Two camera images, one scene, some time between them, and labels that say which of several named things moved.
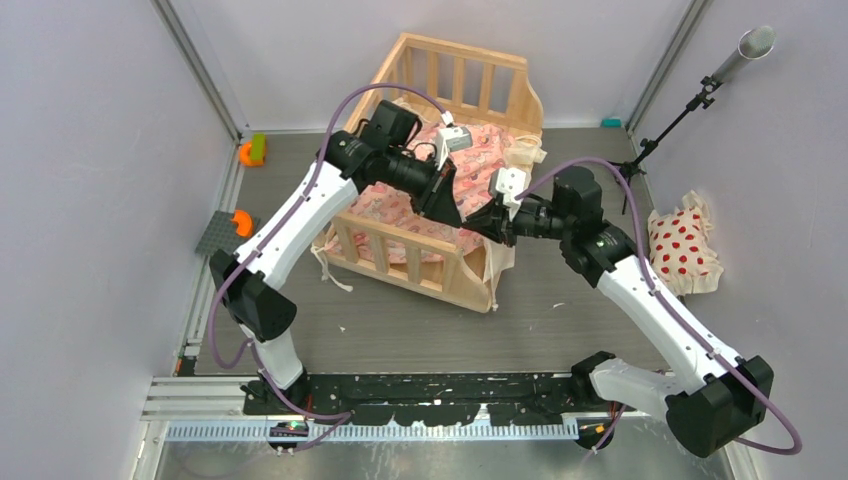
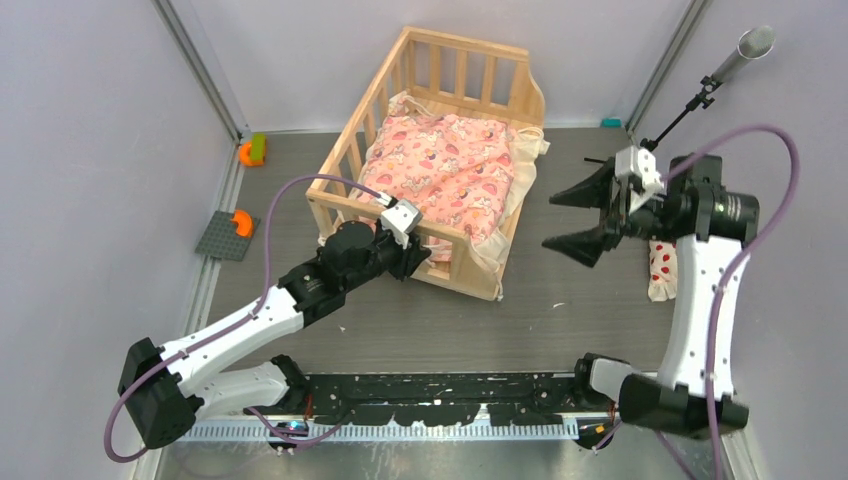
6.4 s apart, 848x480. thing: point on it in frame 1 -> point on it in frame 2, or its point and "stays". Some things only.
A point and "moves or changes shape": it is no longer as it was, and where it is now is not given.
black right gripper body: (537, 219) -> (647, 222)
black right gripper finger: (493, 221) -> (584, 246)
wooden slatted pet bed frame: (444, 145) moves or changes shape
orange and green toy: (252, 153) stays
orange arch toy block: (244, 222) stays
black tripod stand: (752, 45) stays
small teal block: (611, 122) stays
